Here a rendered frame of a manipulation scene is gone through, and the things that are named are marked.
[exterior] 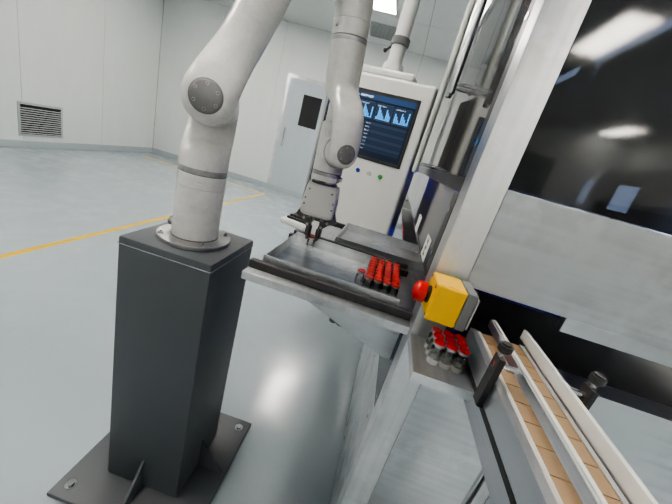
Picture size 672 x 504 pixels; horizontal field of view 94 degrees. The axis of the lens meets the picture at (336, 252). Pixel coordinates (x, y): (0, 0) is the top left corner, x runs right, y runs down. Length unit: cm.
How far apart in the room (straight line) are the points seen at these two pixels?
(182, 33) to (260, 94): 186
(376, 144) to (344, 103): 81
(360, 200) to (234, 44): 101
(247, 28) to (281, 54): 597
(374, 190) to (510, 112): 106
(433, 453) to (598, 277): 53
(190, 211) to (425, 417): 75
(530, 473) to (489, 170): 45
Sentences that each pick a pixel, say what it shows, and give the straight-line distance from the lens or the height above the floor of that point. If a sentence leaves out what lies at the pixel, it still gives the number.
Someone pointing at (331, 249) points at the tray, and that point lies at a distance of 99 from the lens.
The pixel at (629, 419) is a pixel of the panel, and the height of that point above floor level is 85.
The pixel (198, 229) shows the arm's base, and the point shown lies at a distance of 89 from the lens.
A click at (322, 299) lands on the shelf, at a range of 71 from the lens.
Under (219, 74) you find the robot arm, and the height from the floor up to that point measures 127.
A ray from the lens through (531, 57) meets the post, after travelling 67.
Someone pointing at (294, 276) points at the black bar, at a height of 89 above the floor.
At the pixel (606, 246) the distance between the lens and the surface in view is 73.
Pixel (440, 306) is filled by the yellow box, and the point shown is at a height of 99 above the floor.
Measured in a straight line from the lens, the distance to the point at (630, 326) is 81.
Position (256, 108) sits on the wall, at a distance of 684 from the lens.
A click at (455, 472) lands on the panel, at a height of 56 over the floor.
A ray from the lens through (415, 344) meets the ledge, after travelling 67.
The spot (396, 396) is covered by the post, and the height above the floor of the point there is 71.
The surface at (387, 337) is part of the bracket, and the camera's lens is 83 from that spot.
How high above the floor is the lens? 120
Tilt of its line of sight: 18 degrees down
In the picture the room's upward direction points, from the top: 16 degrees clockwise
